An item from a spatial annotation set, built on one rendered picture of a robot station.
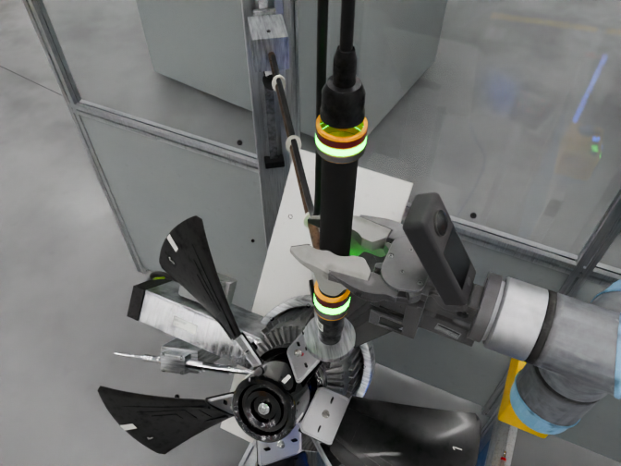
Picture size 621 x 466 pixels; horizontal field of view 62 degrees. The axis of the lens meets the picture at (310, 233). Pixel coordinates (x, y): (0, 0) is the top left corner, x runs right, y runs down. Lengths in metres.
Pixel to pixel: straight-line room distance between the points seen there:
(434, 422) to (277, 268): 0.46
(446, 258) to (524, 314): 0.09
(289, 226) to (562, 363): 0.72
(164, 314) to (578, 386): 0.85
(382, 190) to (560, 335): 0.62
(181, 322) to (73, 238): 1.88
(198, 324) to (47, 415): 1.42
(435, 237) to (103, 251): 2.50
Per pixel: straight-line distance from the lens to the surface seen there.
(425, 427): 0.97
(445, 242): 0.49
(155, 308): 1.19
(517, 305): 0.53
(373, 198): 1.08
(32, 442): 2.46
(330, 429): 0.97
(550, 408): 0.62
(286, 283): 1.16
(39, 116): 3.89
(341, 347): 0.71
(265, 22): 1.11
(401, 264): 0.53
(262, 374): 0.92
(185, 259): 0.98
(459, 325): 0.57
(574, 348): 0.54
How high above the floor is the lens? 2.09
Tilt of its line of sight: 50 degrees down
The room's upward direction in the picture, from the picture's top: straight up
